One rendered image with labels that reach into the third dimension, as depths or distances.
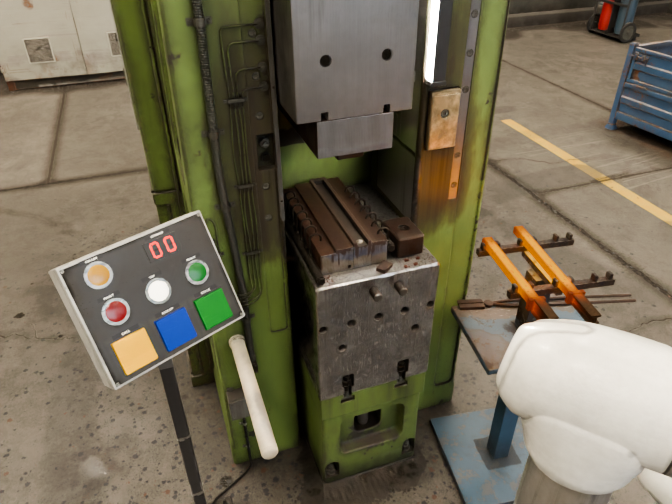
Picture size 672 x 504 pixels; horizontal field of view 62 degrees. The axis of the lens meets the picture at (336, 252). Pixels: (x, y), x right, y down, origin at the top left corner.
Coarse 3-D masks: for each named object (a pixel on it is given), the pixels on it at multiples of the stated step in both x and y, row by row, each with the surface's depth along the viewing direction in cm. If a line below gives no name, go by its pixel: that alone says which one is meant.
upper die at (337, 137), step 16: (384, 112) 137; (304, 128) 144; (320, 128) 133; (336, 128) 135; (352, 128) 136; (368, 128) 138; (384, 128) 139; (320, 144) 136; (336, 144) 137; (352, 144) 139; (368, 144) 140; (384, 144) 142
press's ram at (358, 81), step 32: (288, 0) 117; (320, 0) 118; (352, 0) 120; (384, 0) 122; (416, 0) 125; (288, 32) 122; (320, 32) 121; (352, 32) 124; (384, 32) 126; (416, 32) 129; (288, 64) 127; (320, 64) 126; (352, 64) 128; (384, 64) 130; (288, 96) 133; (320, 96) 129; (352, 96) 132; (384, 96) 134
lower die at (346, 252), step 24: (312, 192) 183; (336, 192) 182; (312, 216) 172; (336, 216) 168; (360, 216) 169; (312, 240) 160; (336, 240) 159; (384, 240) 158; (336, 264) 157; (360, 264) 160
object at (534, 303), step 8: (488, 240) 170; (488, 248) 168; (496, 248) 166; (496, 256) 163; (504, 256) 163; (504, 264) 160; (512, 264) 160; (504, 272) 160; (512, 272) 156; (512, 280) 155; (520, 280) 153; (520, 288) 151; (528, 288) 150; (528, 296) 148; (536, 296) 148; (528, 304) 146; (536, 304) 145; (544, 304) 143; (536, 312) 146; (544, 312) 140; (552, 312) 140
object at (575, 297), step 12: (516, 228) 176; (528, 240) 170; (540, 252) 165; (540, 264) 163; (552, 264) 159; (552, 276) 157; (564, 276) 155; (564, 288) 151; (576, 288) 150; (576, 300) 146; (588, 300) 145; (588, 312) 141
